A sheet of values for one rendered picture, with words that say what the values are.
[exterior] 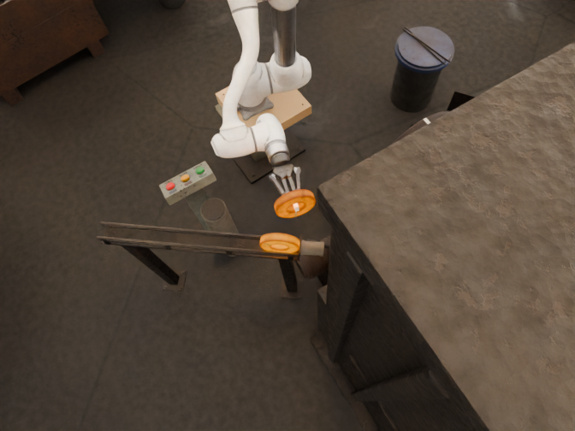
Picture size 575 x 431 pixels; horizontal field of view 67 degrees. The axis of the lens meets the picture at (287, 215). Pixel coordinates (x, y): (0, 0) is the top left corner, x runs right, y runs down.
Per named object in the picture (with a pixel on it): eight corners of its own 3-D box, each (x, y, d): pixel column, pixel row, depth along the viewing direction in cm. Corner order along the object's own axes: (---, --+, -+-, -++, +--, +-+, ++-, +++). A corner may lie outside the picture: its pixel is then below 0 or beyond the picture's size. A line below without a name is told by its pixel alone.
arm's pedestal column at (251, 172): (218, 138, 276) (206, 109, 248) (270, 108, 283) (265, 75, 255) (251, 184, 262) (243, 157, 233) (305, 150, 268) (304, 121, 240)
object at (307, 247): (322, 258, 174) (323, 254, 168) (299, 256, 174) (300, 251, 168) (323, 245, 176) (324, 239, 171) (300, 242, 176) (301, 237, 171)
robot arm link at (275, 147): (266, 156, 177) (269, 168, 174) (263, 144, 169) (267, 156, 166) (287, 150, 178) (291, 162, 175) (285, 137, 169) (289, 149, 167)
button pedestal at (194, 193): (239, 228, 251) (216, 177, 194) (202, 249, 247) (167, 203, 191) (227, 207, 257) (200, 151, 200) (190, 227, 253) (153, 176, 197)
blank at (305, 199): (317, 192, 157) (314, 185, 158) (275, 203, 155) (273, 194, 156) (314, 212, 170) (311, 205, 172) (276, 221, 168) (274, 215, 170)
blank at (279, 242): (285, 256, 179) (286, 248, 181) (306, 247, 167) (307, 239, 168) (252, 247, 172) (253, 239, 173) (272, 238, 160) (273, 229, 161)
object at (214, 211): (247, 250, 245) (230, 212, 198) (228, 260, 243) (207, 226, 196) (238, 233, 250) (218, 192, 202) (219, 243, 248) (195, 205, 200)
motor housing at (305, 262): (345, 282, 234) (352, 250, 185) (310, 304, 231) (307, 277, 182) (332, 262, 239) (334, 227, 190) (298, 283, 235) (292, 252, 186)
